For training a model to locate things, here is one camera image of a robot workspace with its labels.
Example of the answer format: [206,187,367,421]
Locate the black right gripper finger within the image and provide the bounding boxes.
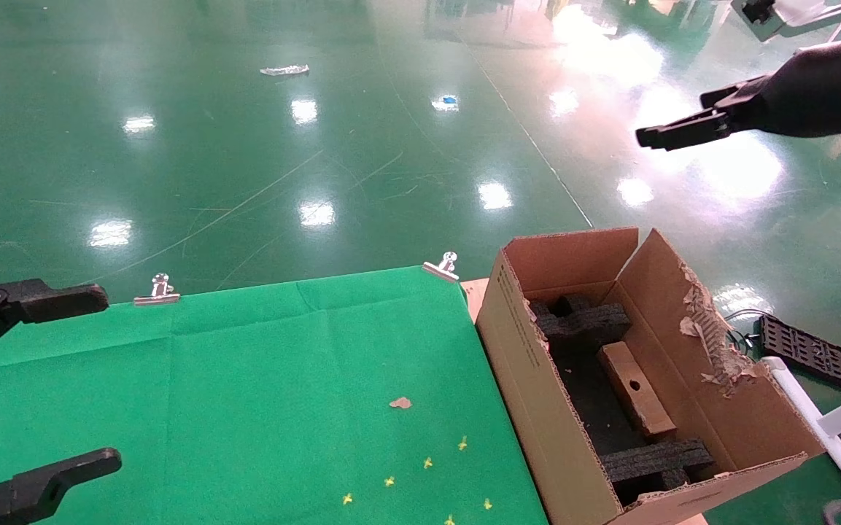
[699,75,767,111]
[636,108,743,151]

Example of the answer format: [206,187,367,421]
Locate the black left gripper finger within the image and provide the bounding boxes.
[0,447,123,525]
[0,274,109,374]

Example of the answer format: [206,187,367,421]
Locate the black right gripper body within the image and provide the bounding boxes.
[737,33,841,139]

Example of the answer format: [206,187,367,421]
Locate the small brown cardboard box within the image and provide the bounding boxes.
[597,341,678,443]

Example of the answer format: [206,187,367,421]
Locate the large open cardboard carton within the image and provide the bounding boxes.
[475,226,826,525]

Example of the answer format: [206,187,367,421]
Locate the silver binder clip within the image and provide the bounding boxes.
[133,273,181,306]
[422,252,460,283]

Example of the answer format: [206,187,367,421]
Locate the green table cloth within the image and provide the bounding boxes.
[0,264,549,525]

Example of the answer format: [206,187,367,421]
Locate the black foam insert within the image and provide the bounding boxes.
[599,437,714,505]
[527,293,632,352]

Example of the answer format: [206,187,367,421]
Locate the black plastic grid tray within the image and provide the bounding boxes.
[758,314,841,394]

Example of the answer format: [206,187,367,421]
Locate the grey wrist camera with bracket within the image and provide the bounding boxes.
[730,0,841,42]

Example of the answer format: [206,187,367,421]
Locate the thin floor wire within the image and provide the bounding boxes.
[725,309,765,355]

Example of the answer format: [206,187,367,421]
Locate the white pipe frame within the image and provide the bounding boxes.
[759,356,841,522]

